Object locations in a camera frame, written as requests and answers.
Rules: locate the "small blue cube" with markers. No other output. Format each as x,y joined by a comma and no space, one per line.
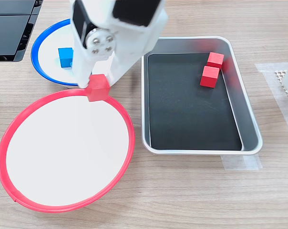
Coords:
64,57

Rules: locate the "small red cube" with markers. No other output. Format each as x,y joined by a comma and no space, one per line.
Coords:
215,59
208,76
97,89

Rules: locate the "black tray mat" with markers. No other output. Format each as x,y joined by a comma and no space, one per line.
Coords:
194,114

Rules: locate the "steel tray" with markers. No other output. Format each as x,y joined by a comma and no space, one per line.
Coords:
251,133

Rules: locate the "white plate blue rim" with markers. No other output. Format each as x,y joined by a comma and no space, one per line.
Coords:
48,47

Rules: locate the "black electronic device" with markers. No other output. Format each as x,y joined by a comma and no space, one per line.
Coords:
8,31

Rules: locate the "white plate red rim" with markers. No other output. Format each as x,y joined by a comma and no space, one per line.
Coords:
67,152

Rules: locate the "translucent film sheet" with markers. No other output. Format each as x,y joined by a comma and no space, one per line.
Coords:
270,78

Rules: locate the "clear tape strip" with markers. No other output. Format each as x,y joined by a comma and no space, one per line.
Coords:
241,163

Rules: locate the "pale perforated base plate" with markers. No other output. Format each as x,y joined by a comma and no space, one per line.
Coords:
279,75

